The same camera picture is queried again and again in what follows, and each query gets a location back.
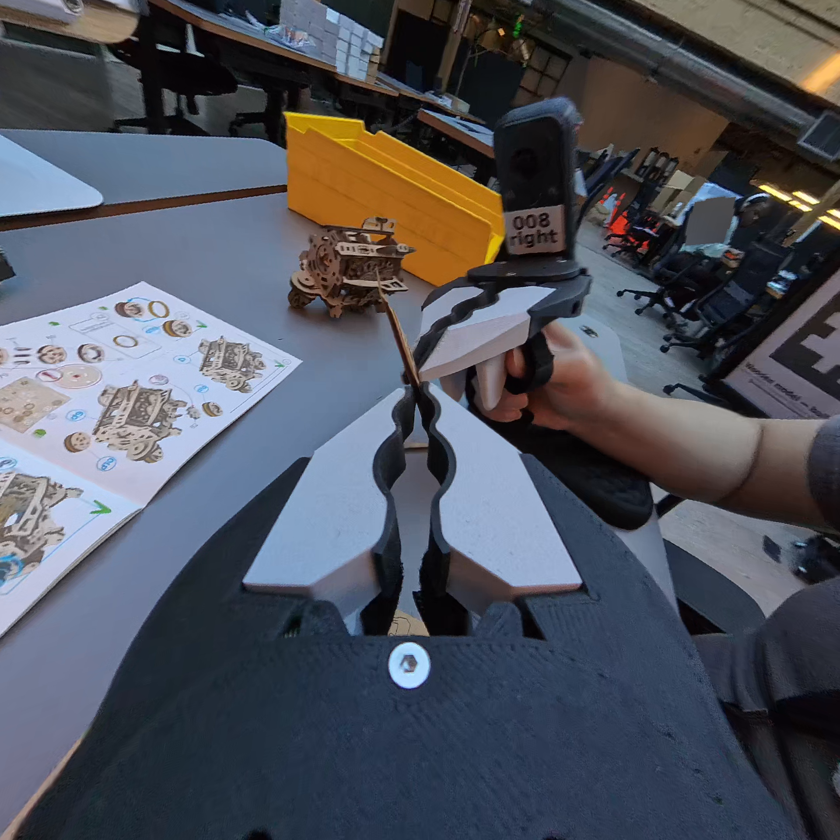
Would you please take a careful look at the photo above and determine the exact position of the long grey desk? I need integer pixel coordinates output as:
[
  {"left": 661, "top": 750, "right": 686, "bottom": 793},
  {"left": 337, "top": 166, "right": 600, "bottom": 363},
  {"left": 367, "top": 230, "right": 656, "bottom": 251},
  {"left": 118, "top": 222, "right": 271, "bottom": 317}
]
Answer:
[{"left": 416, "top": 108, "right": 496, "bottom": 158}]

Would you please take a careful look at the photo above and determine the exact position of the illustrated instruction booklet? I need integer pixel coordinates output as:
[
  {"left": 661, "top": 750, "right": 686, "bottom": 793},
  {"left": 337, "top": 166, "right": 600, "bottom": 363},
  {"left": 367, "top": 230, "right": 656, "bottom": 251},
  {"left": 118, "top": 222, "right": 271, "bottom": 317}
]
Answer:
[{"left": 0, "top": 282, "right": 303, "bottom": 639}]

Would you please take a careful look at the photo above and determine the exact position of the yellow plastic bin stack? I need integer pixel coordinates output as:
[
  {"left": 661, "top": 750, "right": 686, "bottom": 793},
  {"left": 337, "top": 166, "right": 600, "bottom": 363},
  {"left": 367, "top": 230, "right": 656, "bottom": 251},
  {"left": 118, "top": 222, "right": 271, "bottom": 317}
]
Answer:
[{"left": 283, "top": 112, "right": 506, "bottom": 287}]

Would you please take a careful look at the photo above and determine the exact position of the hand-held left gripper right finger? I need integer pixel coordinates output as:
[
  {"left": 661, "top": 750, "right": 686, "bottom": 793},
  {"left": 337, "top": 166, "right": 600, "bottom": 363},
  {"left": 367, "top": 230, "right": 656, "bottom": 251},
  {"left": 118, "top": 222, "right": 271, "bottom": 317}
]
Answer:
[{"left": 420, "top": 384, "right": 584, "bottom": 634}]

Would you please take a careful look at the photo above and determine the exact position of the stack of white boxes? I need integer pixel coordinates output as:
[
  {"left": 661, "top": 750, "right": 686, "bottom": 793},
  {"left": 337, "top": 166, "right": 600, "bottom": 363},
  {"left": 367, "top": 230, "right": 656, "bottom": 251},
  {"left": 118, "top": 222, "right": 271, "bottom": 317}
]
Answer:
[{"left": 279, "top": 0, "right": 385, "bottom": 83}]

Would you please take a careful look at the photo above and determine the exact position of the assembled wooden model vehicle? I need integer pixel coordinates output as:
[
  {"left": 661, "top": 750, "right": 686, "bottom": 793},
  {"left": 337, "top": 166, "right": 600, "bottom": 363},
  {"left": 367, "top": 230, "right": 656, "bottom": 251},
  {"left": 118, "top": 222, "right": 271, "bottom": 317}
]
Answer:
[{"left": 287, "top": 217, "right": 416, "bottom": 320}]

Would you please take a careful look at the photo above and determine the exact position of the black office chair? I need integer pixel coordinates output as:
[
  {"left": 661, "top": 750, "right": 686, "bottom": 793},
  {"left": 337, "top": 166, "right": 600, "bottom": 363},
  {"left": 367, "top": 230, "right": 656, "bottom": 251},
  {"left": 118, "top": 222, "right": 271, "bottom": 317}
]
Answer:
[{"left": 659, "top": 239, "right": 798, "bottom": 395}]

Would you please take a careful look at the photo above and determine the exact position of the framed tag sign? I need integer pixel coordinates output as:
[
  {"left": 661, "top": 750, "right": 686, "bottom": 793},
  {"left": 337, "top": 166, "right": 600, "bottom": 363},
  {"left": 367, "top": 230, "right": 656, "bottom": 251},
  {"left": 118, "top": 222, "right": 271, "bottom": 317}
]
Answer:
[{"left": 722, "top": 268, "right": 840, "bottom": 421}]

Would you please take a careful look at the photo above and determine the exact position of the person's right forearm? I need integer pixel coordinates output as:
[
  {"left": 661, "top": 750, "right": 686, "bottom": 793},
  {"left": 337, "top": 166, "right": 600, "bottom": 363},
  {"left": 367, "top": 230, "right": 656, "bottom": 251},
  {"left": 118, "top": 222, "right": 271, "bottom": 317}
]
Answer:
[{"left": 594, "top": 382, "right": 840, "bottom": 529}]

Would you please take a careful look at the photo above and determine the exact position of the black chair armrest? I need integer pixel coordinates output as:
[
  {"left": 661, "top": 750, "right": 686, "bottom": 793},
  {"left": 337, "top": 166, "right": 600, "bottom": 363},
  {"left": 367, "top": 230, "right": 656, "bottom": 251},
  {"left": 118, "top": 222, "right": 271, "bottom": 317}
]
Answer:
[{"left": 518, "top": 420, "right": 657, "bottom": 531}]

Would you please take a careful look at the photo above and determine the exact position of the silver laptop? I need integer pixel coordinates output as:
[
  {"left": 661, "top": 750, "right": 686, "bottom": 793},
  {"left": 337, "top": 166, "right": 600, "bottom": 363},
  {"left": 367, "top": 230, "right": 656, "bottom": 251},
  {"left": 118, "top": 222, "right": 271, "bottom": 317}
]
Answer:
[{"left": 0, "top": 134, "right": 105, "bottom": 219}]

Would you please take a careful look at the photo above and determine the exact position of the wooden model part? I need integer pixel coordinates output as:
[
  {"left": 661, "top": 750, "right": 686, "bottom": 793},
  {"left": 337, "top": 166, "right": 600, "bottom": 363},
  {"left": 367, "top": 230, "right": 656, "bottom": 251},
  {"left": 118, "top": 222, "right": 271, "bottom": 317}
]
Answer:
[{"left": 374, "top": 268, "right": 422, "bottom": 389}]

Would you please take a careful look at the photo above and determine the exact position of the person's right hand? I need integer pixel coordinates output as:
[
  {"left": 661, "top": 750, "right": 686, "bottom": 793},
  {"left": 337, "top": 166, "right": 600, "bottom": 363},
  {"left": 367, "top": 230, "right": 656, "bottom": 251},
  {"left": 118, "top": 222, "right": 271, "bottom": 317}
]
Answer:
[{"left": 484, "top": 320, "right": 626, "bottom": 435}]

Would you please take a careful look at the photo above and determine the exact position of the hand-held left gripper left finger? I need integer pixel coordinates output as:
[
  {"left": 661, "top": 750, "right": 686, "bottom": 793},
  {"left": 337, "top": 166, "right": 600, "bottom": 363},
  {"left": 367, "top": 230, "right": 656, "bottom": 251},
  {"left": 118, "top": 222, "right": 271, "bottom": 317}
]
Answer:
[{"left": 243, "top": 387, "right": 416, "bottom": 634}]

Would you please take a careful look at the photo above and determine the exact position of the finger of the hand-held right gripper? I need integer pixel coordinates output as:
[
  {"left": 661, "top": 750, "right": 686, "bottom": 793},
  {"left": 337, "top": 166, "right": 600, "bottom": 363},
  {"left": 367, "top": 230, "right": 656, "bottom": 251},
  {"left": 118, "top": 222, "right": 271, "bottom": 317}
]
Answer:
[
  {"left": 416, "top": 289, "right": 557, "bottom": 384},
  {"left": 417, "top": 282, "right": 493, "bottom": 361}
]

